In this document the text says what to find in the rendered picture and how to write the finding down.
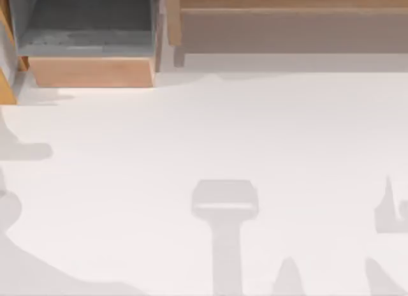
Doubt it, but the pale wooden drawer front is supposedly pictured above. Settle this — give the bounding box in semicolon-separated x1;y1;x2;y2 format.
27;56;155;88

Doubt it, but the wooden cupboard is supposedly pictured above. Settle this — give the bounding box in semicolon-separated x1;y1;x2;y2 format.
0;0;408;106

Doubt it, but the pulled-out grey pierced drawer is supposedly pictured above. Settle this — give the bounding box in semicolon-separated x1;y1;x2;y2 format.
6;0;160;88

